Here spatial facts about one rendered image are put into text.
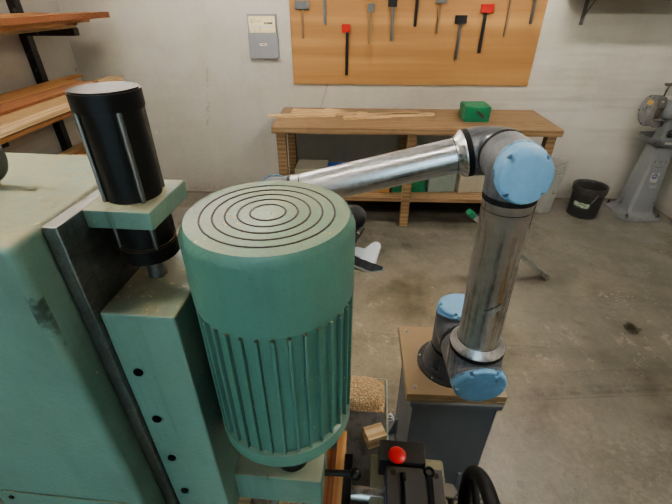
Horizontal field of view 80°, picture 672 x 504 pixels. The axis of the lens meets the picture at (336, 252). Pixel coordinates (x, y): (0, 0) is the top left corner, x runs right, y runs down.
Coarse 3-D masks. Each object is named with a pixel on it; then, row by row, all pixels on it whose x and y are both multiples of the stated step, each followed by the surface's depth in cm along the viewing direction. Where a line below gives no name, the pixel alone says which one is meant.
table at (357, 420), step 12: (384, 384) 96; (348, 420) 88; (360, 420) 88; (372, 420) 88; (384, 420) 88; (348, 432) 85; (360, 432) 85; (336, 444) 83; (348, 444) 83; (360, 444) 83; (360, 456) 81; (360, 468) 79; (360, 480) 77
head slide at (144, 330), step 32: (128, 288) 43; (160, 288) 43; (128, 320) 40; (160, 320) 40; (192, 320) 43; (128, 352) 43; (160, 352) 42; (192, 352) 44; (160, 384) 45; (192, 384) 45; (160, 416) 49; (192, 416) 48; (160, 448) 52; (192, 448) 52; (224, 448) 56; (192, 480) 56; (224, 480) 57
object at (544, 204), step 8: (552, 160) 365; (560, 160) 359; (560, 168) 344; (560, 176) 351; (552, 184) 352; (552, 192) 357; (544, 200) 361; (552, 200) 364; (536, 208) 367; (544, 208) 366
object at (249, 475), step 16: (240, 464) 62; (256, 464) 62; (320, 464) 62; (240, 480) 62; (256, 480) 61; (272, 480) 61; (288, 480) 61; (304, 480) 60; (320, 480) 60; (240, 496) 65; (256, 496) 64; (272, 496) 64; (288, 496) 63; (304, 496) 63; (320, 496) 62
